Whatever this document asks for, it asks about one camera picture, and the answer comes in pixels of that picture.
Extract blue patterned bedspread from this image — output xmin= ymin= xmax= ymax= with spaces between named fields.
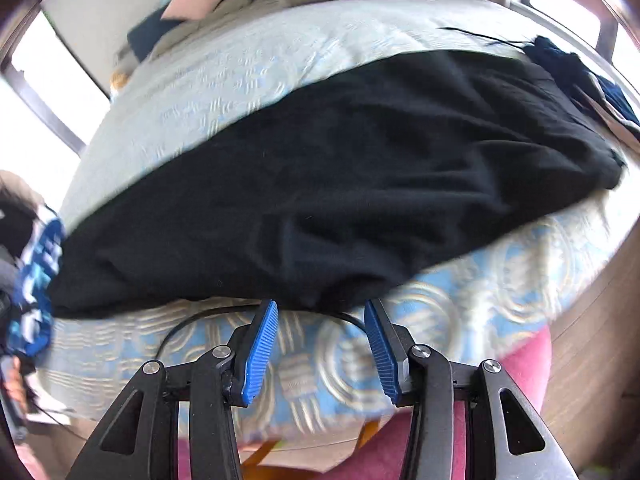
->
xmin=38 ymin=0 xmax=639 ymax=441

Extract dark blue garment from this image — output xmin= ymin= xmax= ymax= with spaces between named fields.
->
xmin=522 ymin=36 xmax=639 ymax=140

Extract hanging dark clothes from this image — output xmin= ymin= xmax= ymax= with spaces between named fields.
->
xmin=0 ymin=170 xmax=44 ymax=310

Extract blue white fleece blanket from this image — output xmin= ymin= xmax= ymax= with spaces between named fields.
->
xmin=6 ymin=205 xmax=65 ymax=358

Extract black pants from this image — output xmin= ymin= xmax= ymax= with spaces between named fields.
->
xmin=47 ymin=50 xmax=623 ymax=318

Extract black cable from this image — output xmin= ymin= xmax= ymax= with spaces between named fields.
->
xmin=154 ymin=303 xmax=369 ymax=361

